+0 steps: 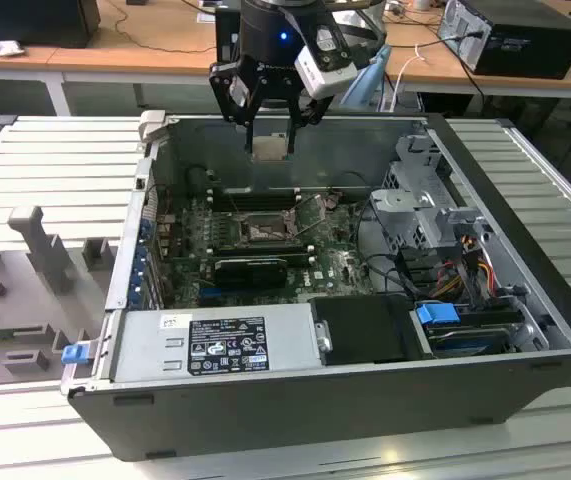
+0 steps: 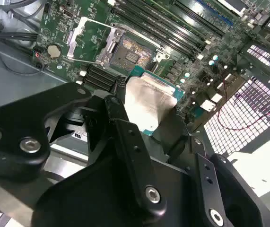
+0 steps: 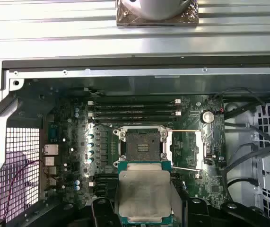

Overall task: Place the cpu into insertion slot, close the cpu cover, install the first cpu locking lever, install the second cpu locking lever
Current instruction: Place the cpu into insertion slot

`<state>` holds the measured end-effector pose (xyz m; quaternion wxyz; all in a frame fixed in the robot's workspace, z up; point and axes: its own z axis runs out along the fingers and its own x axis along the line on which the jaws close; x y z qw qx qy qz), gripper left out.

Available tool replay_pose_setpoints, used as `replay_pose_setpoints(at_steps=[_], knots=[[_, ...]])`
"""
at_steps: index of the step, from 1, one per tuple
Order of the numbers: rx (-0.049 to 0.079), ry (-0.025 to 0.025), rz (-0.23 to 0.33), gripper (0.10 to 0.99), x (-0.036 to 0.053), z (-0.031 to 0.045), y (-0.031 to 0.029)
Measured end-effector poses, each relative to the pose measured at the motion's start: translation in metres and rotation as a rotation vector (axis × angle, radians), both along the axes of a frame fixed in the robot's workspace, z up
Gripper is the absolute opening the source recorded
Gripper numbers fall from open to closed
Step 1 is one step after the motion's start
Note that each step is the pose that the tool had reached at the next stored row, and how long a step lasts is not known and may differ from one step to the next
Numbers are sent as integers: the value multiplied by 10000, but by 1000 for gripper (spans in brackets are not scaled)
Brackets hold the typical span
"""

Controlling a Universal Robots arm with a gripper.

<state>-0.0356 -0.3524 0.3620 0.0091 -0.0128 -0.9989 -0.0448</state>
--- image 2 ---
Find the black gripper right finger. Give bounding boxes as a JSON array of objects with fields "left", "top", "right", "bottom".
[{"left": 151, "top": 109, "right": 270, "bottom": 227}]

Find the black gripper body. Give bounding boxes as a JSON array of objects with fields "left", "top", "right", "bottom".
[{"left": 32, "top": 152, "right": 205, "bottom": 227}]

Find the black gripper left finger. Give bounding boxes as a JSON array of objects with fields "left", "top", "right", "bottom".
[{"left": 0, "top": 82, "right": 168, "bottom": 222}]

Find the metal socket cover frame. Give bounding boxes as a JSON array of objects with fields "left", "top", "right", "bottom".
[{"left": 66, "top": 17, "right": 122, "bottom": 66}]

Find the silver CPU green edge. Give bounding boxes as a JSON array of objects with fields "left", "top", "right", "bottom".
[{"left": 124, "top": 65, "right": 186, "bottom": 137}]

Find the wire locking lever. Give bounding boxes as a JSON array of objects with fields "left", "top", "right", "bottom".
[{"left": 111, "top": 22, "right": 165, "bottom": 52}]

